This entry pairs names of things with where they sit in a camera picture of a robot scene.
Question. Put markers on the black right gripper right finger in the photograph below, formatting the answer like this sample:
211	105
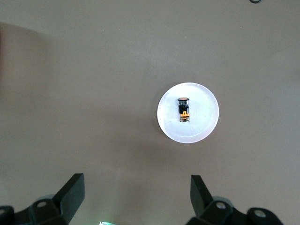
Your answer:
218	213

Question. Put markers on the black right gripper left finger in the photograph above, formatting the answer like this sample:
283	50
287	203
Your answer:
47	211

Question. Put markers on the orange push button switch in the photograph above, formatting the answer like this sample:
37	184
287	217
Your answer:
184	110

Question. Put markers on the pale pink round plate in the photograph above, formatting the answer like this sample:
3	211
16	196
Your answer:
201	126

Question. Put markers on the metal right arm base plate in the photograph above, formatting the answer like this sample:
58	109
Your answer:
105	223

